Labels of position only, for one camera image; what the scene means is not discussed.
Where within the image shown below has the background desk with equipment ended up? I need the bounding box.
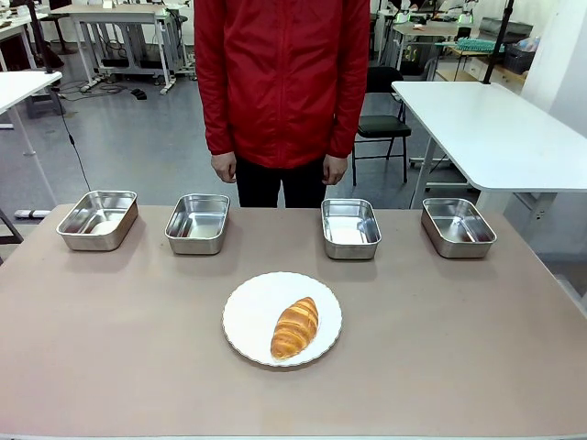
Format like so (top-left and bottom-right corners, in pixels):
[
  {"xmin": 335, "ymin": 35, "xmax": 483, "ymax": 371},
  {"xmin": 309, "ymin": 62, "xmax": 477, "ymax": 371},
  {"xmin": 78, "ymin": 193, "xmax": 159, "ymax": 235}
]
[{"xmin": 389, "ymin": 20, "xmax": 462, "ymax": 77}]

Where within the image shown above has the golden brown croissant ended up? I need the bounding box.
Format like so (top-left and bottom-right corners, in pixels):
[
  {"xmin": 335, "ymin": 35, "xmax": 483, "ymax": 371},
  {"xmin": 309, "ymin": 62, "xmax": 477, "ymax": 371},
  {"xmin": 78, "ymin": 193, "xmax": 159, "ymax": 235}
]
[{"xmin": 270, "ymin": 296, "xmax": 320, "ymax": 361}]

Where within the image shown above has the black plastic crate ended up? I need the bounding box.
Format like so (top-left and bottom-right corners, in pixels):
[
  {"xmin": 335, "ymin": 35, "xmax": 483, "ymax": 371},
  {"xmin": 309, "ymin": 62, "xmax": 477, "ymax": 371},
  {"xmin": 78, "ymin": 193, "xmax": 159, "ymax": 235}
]
[{"xmin": 503, "ymin": 43, "xmax": 537, "ymax": 75}]

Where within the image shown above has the white side table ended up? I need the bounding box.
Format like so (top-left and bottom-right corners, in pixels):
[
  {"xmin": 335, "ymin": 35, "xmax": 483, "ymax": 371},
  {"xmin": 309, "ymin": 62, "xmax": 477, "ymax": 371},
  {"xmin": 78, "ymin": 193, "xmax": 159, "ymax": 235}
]
[
  {"xmin": 0, "ymin": 70, "xmax": 63, "ymax": 208},
  {"xmin": 391, "ymin": 81, "xmax": 587, "ymax": 239}
]

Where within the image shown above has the person's left hand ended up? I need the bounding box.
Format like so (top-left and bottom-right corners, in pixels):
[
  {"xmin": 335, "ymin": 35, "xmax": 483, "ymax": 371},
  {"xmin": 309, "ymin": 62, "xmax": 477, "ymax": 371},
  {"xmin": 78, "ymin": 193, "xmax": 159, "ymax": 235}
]
[{"xmin": 321, "ymin": 154, "xmax": 349, "ymax": 186}]

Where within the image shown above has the black camera stand pole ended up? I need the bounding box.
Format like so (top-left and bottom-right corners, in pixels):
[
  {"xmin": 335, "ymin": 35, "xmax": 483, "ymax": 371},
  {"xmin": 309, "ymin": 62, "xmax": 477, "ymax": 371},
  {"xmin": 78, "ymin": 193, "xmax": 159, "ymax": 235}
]
[
  {"xmin": 28, "ymin": 0, "xmax": 55, "ymax": 75},
  {"xmin": 482, "ymin": 0, "xmax": 515, "ymax": 85}
]

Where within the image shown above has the white scalloped plate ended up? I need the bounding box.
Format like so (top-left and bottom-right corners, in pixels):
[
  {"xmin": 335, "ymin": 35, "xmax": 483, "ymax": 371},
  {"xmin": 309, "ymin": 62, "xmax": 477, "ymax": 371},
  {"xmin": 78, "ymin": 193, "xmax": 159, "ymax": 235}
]
[{"xmin": 222, "ymin": 271, "xmax": 344, "ymax": 368}]

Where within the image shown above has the rectangular steel container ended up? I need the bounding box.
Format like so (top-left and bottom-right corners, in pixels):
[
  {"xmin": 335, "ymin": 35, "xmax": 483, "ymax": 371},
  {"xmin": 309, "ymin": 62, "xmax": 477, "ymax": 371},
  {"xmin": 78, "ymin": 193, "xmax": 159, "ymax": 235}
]
[
  {"xmin": 164, "ymin": 193, "xmax": 231, "ymax": 256},
  {"xmin": 320, "ymin": 197, "xmax": 382, "ymax": 261},
  {"xmin": 56, "ymin": 190, "xmax": 139, "ymax": 252},
  {"xmin": 421, "ymin": 197, "xmax": 498, "ymax": 260}
]

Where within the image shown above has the person's right hand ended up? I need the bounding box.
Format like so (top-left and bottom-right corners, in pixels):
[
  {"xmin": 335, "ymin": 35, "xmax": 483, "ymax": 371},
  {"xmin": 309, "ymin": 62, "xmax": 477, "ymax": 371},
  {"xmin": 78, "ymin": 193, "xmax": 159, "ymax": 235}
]
[{"xmin": 211, "ymin": 152, "xmax": 238, "ymax": 184}]

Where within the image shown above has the black hanging cable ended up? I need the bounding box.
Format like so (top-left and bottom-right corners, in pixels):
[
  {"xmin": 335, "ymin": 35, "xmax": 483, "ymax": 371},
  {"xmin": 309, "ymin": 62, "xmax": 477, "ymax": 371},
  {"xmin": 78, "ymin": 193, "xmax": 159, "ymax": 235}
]
[{"xmin": 52, "ymin": 89, "xmax": 93, "ymax": 192}]

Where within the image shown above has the teal egg tray stack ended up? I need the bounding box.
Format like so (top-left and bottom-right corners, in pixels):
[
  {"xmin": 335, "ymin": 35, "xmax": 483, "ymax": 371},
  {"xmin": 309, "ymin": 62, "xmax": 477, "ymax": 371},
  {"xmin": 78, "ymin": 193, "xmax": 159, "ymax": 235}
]
[{"xmin": 455, "ymin": 38, "xmax": 505, "ymax": 55}]

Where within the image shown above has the black folding chair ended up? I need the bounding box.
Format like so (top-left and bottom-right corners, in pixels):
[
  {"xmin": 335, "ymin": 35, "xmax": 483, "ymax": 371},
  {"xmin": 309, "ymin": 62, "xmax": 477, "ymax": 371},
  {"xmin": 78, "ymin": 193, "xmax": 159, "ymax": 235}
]
[{"xmin": 351, "ymin": 66, "xmax": 413, "ymax": 187}]

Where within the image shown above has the person in red jacket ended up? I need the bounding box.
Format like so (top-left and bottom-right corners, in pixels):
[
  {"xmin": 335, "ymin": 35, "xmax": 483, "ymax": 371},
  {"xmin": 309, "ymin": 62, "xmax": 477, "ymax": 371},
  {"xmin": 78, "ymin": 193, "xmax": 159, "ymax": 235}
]
[{"xmin": 194, "ymin": 0, "xmax": 371, "ymax": 209}]

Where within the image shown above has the white workbench with brown top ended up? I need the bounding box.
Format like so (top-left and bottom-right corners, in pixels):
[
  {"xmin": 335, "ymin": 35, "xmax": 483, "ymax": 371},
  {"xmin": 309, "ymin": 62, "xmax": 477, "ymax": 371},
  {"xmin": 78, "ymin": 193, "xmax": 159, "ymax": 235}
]
[{"xmin": 47, "ymin": 3, "xmax": 190, "ymax": 96}]

